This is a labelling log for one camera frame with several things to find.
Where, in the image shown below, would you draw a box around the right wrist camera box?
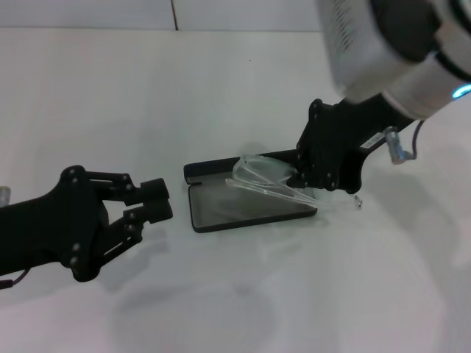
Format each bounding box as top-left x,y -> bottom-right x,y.
316,0 -> 454,103

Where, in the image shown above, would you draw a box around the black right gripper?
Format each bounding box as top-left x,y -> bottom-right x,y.
286,96 -> 417,195

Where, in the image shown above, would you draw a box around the clear white glasses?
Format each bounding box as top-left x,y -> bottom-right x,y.
224,154 -> 364,213

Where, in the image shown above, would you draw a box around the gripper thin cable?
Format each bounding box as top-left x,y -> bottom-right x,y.
409,118 -> 427,160
0,269 -> 29,292

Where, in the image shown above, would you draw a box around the black glasses case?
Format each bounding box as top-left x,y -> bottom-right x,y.
183,148 -> 319,235

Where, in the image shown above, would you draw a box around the right gripper metal connector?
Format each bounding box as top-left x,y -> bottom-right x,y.
383,125 -> 417,165

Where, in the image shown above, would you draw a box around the right gripper thin cable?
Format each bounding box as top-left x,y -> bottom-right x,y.
409,118 -> 427,160

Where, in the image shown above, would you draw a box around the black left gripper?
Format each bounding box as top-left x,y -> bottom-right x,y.
0,165 -> 174,284

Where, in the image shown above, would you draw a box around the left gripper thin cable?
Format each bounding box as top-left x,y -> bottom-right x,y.
0,269 -> 29,292

